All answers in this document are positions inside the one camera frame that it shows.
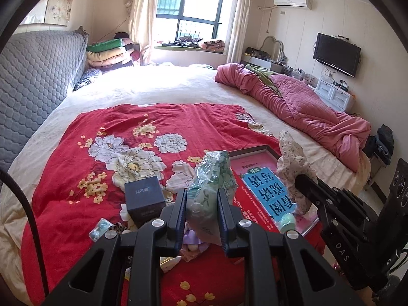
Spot green floral tissue pack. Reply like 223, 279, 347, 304
186, 151, 238, 245

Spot white floral fabric scrunchie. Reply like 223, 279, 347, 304
276, 131, 317, 215

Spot plush bear purple dress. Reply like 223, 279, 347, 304
179, 226, 210, 262

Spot green sponge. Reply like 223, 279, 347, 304
277, 213, 297, 234

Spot red cardboard box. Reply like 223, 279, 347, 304
233, 186, 279, 233

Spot dark blue square box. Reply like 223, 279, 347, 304
124, 176, 166, 228

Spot pink book in tray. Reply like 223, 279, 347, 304
229, 145, 319, 236

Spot leopard print scrunchie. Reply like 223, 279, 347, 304
109, 222, 129, 234

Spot pink quilted blanket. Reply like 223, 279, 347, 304
214, 63, 371, 173

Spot small teal wrapped packet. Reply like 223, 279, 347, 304
88, 218, 113, 243

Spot dark bag on chair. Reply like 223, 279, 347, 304
363, 124, 394, 166

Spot red floral bedspread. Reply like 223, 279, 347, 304
20, 102, 328, 306

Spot white drawer cabinet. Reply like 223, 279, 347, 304
315, 78, 355, 113

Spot beige bed sheet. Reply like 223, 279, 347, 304
0, 63, 372, 305

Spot heart shaped mirror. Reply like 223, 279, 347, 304
260, 36, 287, 64

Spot clothes on window sill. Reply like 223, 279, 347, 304
161, 35, 225, 53

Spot stack of folded blankets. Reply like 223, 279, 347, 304
86, 32, 141, 72

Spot grey quilted headboard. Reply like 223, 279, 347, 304
0, 28, 88, 171

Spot white air conditioner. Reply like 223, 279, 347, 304
274, 0, 313, 10

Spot beige curtain left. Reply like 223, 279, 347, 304
125, 0, 158, 65

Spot beige curtain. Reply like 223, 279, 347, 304
226, 0, 252, 63
125, 0, 158, 65

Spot beige curtain right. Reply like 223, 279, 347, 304
226, 0, 252, 63

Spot black wall television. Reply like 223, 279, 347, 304
313, 33, 361, 78

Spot black cable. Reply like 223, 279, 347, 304
0, 168, 50, 297

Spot floral wall painting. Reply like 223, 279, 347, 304
20, 0, 73, 26

